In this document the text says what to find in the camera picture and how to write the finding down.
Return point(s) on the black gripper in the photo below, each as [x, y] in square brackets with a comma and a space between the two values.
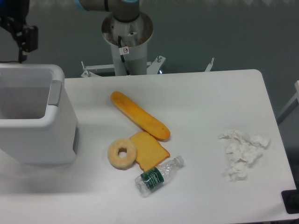
[13, 15]

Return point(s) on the white trash can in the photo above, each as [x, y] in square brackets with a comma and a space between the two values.
[38, 124]

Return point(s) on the long orange bread loaf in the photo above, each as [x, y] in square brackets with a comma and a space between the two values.
[139, 116]

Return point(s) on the beige donut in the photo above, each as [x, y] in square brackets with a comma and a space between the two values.
[122, 153]

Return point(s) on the orange toast slice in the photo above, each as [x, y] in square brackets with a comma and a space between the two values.
[150, 152]

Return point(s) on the crushed clear plastic bottle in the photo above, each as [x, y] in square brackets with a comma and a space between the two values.
[158, 175]

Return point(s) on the crumpled white tissue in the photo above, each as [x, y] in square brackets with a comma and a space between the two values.
[242, 152]

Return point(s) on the black device at edge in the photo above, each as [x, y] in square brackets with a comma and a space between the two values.
[291, 201]

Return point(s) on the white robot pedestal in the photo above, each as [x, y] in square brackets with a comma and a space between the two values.
[128, 42]

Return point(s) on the white metal base frame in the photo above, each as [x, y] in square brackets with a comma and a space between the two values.
[154, 67]

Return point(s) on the white frame at right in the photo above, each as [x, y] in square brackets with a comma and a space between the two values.
[292, 103]

